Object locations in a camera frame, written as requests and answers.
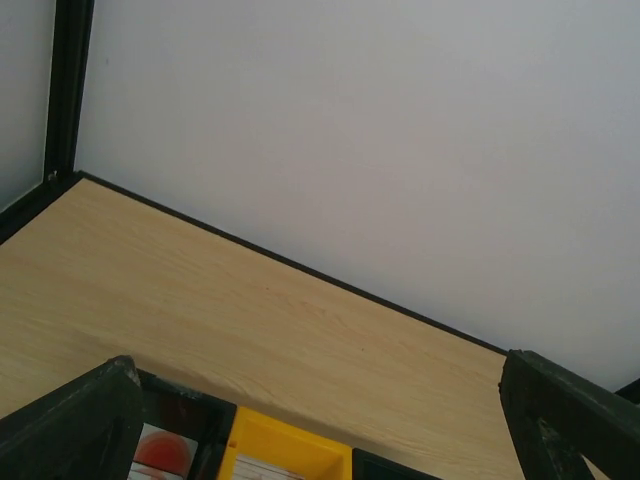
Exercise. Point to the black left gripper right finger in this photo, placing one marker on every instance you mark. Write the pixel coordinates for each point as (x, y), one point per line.
(561, 423)

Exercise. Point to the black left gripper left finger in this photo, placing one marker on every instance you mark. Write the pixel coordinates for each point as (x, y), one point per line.
(86, 429)

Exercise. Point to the red and white cards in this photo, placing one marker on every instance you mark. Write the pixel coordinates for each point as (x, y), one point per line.
(161, 454)

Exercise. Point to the black left card bin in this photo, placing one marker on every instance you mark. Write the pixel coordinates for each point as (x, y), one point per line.
(200, 417)

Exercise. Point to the black card bin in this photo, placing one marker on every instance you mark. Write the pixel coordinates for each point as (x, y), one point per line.
(200, 417)
(368, 466)

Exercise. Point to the white striped cards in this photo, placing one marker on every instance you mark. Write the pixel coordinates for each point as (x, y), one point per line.
(270, 467)

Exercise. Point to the yellow middle card bin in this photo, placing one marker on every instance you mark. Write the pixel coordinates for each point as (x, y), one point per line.
(262, 438)

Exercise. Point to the black right card bin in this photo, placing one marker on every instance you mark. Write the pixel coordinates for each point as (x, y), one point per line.
(368, 466)

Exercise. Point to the black enclosure frame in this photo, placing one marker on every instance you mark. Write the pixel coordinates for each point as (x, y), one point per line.
(472, 164)

